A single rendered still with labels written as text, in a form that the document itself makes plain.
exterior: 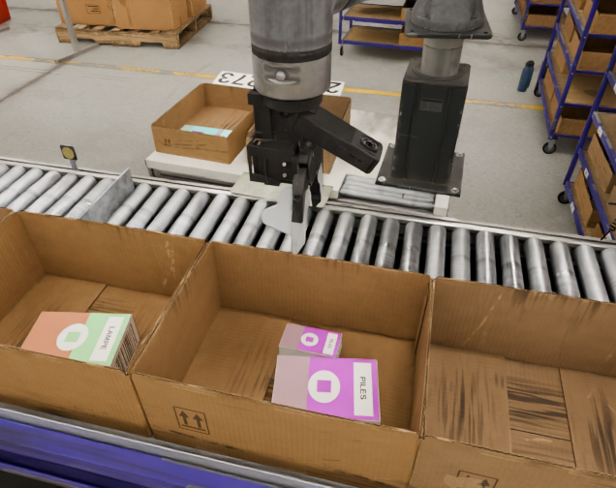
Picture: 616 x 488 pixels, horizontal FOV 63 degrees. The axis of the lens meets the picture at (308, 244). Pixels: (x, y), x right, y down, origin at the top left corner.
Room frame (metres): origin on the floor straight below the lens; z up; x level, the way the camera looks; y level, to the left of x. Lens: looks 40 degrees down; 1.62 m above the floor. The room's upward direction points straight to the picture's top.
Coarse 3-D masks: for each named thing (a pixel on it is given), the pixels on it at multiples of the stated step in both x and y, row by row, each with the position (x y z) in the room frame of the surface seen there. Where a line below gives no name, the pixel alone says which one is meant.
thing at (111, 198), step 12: (120, 180) 1.28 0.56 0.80; (132, 180) 1.33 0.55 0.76; (108, 192) 1.22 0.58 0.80; (120, 192) 1.27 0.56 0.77; (96, 204) 1.15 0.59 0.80; (108, 204) 1.20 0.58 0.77; (120, 204) 1.25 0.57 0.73; (84, 216) 1.10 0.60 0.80; (96, 216) 1.14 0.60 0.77; (108, 216) 1.19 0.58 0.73
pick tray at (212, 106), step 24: (192, 96) 1.81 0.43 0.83; (216, 96) 1.88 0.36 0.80; (240, 96) 1.85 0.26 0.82; (168, 120) 1.64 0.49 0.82; (192, 120) 1.76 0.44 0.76; (216, 120) 1.76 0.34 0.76; (240, 120) 1.76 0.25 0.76; (168, 144) 1.52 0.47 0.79; (192, 144) 1.49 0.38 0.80; (216, 144) 1.46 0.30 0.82; (240, 144) 1.54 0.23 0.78
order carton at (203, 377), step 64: (256, 256) 0.67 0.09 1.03; (192, 320) 0.58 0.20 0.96; (256, 320) 0.64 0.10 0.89; (320, 320) 0.64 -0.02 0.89; (384, 320) 0.61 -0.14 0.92; (192, 384) 0.39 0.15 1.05; (256, 384) 0.50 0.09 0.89; (384, 384) 0.50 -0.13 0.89; (256, 448) 0.37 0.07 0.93; (320, 448) 0.35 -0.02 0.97; (384, 448) 0.33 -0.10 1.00
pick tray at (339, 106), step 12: (324, 96) 1.78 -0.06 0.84; (336, 96) 1.77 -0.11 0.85; (324, 108) 1.78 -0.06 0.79; (336, 108) 1.77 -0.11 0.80; (348, 108) 1.68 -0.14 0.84; (348, 120) 1.70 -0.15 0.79; (252, 132) 1.52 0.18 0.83; (252, 156) 1.45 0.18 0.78; (324, 156) 1.40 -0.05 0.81; (324, 168) 1.40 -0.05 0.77
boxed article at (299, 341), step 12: (288, 324) 0.60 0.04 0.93; (288, 336) 0.57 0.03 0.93; (300, 336) 0.57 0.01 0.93; (312, 336) 0.57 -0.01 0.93; (324, 336) 0.57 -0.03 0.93; (336, 336) 0.57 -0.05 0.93; (288, 348) 0.55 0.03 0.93; (300, 348) 0.55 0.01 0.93; (312, 348) 0.55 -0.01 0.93; (324, 348) 0.55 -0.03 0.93; (336, 348) 0.55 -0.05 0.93
